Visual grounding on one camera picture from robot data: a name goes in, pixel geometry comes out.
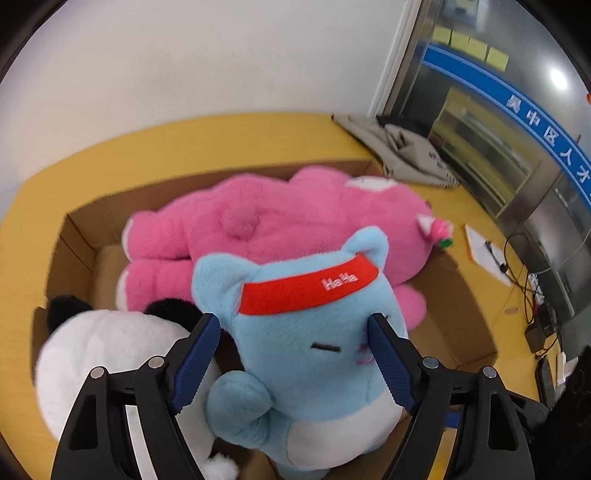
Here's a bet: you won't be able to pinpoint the white panda plush toy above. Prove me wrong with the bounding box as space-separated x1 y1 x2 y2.
34 296 239 479

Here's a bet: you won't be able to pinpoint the blue plush cat toy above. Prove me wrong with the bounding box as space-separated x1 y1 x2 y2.
191 226 408 479

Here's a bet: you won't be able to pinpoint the black power adapter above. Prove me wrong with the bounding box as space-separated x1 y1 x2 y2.
525 320 555 354

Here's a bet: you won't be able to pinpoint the white orange paper envelope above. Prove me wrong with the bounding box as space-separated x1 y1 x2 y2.
464 225 511 286

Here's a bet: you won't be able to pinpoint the blue door banner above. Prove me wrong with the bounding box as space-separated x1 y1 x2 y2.
422 44 590 203

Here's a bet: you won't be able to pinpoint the pink bear plush toy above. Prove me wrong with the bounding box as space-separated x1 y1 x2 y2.
115 166 453 330

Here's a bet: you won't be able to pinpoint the grey cloth bag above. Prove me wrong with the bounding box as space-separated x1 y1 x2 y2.
332 114 459 189

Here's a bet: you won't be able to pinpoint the yellow sticky notes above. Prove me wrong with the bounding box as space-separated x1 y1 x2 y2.
431 25 509 72

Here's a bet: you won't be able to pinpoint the black cable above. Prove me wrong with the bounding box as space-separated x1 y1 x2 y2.
484 231 562 356

